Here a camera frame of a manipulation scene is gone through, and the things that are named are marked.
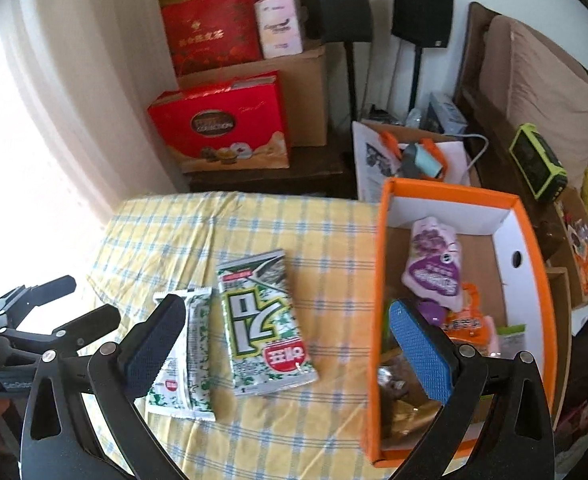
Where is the wooden tray of packets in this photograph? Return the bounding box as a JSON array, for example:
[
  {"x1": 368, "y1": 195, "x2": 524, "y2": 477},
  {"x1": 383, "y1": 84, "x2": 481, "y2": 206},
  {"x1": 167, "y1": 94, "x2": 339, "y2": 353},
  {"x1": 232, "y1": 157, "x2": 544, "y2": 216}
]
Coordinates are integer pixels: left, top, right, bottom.
[{"x1": 544, "y1": 187, "x2": 588, "y2": 322}]

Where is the green black device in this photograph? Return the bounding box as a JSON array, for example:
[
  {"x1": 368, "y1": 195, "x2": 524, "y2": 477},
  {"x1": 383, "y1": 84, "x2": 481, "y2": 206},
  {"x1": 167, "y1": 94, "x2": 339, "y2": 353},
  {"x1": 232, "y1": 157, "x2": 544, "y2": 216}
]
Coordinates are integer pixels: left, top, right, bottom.
[{"x1": 509, "y1": 122, "x2": 570, "y2": 204}]

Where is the gold bar snack packet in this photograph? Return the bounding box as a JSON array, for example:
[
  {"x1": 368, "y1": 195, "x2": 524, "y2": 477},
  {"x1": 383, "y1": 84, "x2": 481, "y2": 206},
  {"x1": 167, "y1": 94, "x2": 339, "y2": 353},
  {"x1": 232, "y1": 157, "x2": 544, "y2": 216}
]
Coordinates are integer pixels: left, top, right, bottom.
[{"x1": 381, "y1": 395, "x2": 446, "y2": 442}]

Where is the orange grey gadget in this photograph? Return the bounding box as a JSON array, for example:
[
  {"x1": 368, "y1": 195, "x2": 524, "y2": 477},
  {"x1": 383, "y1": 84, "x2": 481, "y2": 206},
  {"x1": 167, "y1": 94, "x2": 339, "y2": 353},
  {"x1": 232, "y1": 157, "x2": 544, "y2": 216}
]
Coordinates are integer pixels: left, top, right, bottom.
[{"x1": 381, "y1": 132, "x2": 448, "y2": 182}]

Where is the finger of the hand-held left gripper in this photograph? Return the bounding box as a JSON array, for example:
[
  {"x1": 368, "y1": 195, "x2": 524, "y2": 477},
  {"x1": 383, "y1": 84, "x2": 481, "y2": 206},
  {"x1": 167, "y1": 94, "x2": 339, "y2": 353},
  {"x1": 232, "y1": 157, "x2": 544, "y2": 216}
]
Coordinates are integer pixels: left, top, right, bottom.
[
  {"x1": 0, "y1": 275, "x2": 78, "y2": 318},
  {"x1": 0, "y1": 304, "x2": 123, "y2": 358}
]

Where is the small purple packet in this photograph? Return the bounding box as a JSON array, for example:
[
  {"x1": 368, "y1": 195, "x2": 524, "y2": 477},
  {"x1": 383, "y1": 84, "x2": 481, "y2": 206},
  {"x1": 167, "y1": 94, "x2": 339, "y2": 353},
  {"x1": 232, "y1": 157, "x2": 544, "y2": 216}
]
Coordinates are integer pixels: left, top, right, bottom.
[{"x1": 414, "y1": 297, "x2": 448, "y2": 329}]

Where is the red gift box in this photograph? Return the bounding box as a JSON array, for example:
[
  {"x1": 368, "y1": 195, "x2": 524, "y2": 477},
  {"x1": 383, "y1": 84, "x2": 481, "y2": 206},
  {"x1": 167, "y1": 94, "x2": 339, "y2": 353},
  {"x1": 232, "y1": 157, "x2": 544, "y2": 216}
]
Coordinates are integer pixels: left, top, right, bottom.
[{"x1": 160, "y1": 0, "x2": 271, "y2": 78}]

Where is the large green-white seaweed packet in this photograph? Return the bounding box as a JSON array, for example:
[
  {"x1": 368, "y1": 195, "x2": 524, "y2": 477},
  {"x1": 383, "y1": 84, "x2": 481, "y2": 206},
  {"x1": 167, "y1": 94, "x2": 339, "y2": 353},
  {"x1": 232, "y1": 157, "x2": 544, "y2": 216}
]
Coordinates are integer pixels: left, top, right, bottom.
[{"x1": 216, "y1": 249, "x2": 321, "y2": 397}]

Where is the purple grape jelly pouch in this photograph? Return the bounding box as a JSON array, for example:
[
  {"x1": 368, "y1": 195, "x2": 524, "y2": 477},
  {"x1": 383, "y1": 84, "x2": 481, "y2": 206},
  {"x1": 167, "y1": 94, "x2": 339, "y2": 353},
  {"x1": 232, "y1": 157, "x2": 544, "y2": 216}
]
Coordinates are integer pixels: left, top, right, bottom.
[{"x1": 401, "y1": 215, "x2": 466, "y2": 307}]

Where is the orange snack packet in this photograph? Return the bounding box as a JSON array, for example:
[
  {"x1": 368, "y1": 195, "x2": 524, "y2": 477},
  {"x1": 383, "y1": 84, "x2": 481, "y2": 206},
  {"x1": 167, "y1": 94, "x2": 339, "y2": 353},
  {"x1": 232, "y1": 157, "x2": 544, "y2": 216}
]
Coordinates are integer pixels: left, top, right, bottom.
[{"x1": 444, "y1": 282, "x2": 496, "y2": 357}]

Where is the white cable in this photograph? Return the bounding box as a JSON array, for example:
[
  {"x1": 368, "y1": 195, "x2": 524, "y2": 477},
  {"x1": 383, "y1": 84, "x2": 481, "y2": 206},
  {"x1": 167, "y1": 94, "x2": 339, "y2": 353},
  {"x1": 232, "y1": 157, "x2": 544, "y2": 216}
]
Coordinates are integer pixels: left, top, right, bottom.
[{"x1": 461, "y1": 134, "x2": 490, "y2": 173}]

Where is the wooden sofa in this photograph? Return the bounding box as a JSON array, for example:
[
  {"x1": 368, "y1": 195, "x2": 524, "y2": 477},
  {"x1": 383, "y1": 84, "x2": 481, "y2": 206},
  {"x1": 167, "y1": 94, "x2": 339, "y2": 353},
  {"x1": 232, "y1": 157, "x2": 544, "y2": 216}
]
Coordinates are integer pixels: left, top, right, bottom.
[{"x1": 453, "y1": 2, "x2": 588, "y2": 321}]

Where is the printed white paper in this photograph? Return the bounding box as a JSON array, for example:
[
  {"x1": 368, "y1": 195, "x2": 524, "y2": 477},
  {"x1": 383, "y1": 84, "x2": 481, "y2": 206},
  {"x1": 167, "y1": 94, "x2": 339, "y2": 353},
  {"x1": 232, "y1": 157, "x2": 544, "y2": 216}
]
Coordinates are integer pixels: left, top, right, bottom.
[{"x1": 351, "y1": 120, "x2": 392, "y2": 202}]

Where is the gold jerky snack packet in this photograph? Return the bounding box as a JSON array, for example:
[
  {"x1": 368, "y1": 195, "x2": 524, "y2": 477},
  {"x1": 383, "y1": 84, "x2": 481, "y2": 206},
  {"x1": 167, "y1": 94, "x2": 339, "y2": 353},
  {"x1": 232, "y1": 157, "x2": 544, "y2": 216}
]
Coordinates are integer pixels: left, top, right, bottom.
[{"x1": 381, "y1": 342, "x2": 415, "y2": 368}]

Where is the yellow blue plaid tablecloth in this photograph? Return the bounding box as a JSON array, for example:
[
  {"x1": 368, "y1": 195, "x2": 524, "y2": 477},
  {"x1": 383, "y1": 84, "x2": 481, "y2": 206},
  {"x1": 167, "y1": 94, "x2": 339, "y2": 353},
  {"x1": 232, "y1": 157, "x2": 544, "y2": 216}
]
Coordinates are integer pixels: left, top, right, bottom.
[{"x1": 86, "y1": 191, "x2": 389, "y2": 480}]

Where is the dark wooden cabinet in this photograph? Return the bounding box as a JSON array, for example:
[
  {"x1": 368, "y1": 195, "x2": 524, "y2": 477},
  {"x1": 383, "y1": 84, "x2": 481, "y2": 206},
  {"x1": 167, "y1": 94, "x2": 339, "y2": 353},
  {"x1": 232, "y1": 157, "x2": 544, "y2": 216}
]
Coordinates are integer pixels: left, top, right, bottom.
[{"x1": 183, "y1": 146, "x2": 359, "y2": 200}]

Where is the white curtain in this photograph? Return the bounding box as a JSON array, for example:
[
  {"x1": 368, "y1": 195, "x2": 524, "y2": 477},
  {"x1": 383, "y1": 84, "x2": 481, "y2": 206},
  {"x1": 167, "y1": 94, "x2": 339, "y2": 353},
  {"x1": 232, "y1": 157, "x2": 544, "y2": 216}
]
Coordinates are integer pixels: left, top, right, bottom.
[{"x1": 0, "y1": 0, "x2": 187, "y2": 311}]

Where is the red chocolate gift bag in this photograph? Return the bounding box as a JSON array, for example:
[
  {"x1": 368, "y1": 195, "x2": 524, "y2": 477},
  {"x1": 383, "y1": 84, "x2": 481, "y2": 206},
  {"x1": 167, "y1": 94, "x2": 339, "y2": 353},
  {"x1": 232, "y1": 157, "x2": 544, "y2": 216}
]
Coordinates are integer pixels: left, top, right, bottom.
[{"x1": 147, "y1": 71, "x2": 292, "y2": 173}]

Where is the large brown cardboard box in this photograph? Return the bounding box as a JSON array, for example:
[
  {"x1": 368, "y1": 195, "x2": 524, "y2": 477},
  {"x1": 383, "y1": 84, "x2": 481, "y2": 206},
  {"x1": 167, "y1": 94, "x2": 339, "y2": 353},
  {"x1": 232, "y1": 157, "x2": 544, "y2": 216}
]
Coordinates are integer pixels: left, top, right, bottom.
[{"x1": 176, "y1": 44, "x2": 329, "y2": 148}]

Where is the small green-white seaweed packet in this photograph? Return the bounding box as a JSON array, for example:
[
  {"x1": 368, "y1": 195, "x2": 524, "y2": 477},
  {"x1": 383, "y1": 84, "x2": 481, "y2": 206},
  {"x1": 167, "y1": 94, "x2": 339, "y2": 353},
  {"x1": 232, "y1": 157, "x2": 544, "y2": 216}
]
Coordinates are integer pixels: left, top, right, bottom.
[
  {"x1": 184, "y1": 287, "x2": 218, "y2": 422},
  {"x1": 146, "y1": 287, "x2": 213, "y2": 418}
]

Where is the open brown cardboard box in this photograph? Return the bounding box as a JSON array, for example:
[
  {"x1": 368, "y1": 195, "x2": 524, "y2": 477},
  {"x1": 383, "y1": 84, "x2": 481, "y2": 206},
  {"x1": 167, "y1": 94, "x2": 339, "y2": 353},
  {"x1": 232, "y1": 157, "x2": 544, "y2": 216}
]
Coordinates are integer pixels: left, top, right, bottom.
[{"x1": 351, "y1": 117, "x2": 480, "y2": 202}]

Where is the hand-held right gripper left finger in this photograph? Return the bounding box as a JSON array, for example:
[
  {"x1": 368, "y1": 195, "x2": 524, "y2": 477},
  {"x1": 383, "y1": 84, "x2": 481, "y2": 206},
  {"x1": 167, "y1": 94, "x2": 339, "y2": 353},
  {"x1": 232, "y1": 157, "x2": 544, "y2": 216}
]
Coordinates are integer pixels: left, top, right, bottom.
[{"x1": 20, "y1": 294, "x2": 187, "y2": 480}]

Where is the black speaker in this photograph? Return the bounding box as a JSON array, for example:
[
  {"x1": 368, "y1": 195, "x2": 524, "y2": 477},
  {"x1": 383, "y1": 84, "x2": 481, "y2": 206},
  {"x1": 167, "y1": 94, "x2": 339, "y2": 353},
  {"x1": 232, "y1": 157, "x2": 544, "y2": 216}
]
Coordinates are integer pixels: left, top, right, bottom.
[
  {"x1": 307, "y1": 0, "x2": 373, "y2": 43},
  {"x1": 391, "y1": 0, "x2": 455, "y2": 49}
]

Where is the black speaker stand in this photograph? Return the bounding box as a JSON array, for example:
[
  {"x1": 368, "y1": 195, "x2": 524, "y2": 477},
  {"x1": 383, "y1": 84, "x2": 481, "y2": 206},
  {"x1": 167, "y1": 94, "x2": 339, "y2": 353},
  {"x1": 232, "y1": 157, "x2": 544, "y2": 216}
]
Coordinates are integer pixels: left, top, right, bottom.
[
  {"x1": 408, "y1": 46, "x2": 425, "y2": 112},
  {"x1": 344, "y1": 40, "x2": 363, "y2": 122}
]

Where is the white grey appliance box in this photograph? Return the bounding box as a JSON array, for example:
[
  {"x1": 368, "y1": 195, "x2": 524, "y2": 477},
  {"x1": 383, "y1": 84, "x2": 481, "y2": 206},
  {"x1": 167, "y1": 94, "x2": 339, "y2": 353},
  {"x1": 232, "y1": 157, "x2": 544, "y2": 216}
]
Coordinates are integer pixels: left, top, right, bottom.
[{"x1": 428, "y1": 91, "x2": 468, "y2": 129}]

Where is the brown sofa cushion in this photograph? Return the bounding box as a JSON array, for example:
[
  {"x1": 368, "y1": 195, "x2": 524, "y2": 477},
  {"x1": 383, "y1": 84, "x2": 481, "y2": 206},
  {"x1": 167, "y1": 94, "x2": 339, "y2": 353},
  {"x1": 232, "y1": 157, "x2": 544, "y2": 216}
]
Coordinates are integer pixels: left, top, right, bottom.
[{"x1": 476, "y1": 15, "x2": 588, "y2": 162}]

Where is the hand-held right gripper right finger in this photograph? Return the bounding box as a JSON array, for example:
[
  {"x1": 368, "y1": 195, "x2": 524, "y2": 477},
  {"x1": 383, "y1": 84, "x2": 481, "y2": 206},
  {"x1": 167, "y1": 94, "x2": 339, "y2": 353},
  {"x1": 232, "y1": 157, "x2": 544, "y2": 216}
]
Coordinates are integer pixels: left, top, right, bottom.
[{"x1": 389, "y1": 300, "x2": 557, "y2": 480}]

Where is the orange cardboard box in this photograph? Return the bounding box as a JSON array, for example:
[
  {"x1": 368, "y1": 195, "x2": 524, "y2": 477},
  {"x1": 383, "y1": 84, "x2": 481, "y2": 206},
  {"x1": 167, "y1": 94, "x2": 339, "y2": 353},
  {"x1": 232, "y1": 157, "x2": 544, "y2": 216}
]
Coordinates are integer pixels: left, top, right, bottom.
[{"x1": 361, "y1": 176, "x2": 561, "y2": 468}]

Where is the white pink tissue pack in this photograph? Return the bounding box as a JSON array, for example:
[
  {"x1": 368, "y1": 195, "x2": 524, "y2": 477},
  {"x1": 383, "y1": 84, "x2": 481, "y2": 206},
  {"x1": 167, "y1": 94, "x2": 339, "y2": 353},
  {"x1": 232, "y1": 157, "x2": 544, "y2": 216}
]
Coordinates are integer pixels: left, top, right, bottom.
[{"x1": 254, "y1": 0, "x2": 305, "y2": 59}]

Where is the green white snack packet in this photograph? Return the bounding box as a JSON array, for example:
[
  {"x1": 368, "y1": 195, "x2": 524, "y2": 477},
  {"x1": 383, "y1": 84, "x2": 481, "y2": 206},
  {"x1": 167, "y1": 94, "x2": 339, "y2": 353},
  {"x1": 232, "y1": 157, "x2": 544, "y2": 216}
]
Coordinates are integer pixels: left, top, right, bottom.
[{"x1": 496, "y1": 324, "x2": 528, "y2": 362}]

